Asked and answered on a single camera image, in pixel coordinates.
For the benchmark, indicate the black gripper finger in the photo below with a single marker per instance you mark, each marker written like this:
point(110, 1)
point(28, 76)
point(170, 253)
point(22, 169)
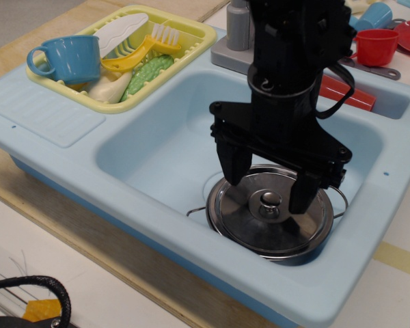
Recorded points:
point(235, 160)
point(304, 190)

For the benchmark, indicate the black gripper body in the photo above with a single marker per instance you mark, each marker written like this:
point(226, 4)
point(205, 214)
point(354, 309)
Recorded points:
point(284, 128)

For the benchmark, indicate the steel pot lid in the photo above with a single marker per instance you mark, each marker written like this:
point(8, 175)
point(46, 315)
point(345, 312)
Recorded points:
point(259, 222)

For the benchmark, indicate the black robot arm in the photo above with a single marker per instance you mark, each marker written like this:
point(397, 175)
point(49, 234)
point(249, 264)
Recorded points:
point(292, 42)

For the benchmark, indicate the grey toy faucet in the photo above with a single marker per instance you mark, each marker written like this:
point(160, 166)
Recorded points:
point(235, 51)

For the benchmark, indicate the light blue toy sink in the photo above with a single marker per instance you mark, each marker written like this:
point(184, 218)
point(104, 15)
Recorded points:
point(150, 169)

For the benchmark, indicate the red plastic mug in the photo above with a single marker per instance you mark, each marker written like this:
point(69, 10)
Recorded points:
point(375, 47)

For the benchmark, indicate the grey plastic utensil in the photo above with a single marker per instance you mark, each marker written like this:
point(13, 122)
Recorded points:
point(388, 73)

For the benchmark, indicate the green plastic vegetable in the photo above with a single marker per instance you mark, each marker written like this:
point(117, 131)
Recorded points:
point(147, 73)

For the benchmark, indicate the cream plastic object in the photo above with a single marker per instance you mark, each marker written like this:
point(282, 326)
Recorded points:
point(357, 6)

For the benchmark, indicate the yellow dish brush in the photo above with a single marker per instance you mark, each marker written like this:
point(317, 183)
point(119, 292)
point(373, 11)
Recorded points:
point(163, 40)

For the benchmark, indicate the cream plastic food piece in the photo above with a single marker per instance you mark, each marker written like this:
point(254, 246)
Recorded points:
point(110, 87)

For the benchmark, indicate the light blue plastic tumbler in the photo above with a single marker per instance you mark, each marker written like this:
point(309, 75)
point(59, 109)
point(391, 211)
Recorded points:
point(377, 15)

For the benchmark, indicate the pale yellow dish rack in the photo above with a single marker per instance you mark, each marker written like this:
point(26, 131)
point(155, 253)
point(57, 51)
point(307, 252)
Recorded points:
point(194, 39)

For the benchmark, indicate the white plastic knife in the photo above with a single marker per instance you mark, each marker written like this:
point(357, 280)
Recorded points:
point(113, 33)

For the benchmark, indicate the blue plastic cup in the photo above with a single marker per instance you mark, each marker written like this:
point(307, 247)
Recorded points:
point(71, 59)

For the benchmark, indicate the orange tape piece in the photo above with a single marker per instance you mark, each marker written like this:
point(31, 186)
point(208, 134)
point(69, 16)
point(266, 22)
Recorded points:
point(42, 309)

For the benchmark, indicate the black device base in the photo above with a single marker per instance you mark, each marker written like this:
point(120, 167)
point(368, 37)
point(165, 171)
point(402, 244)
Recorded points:
point(14, 322)

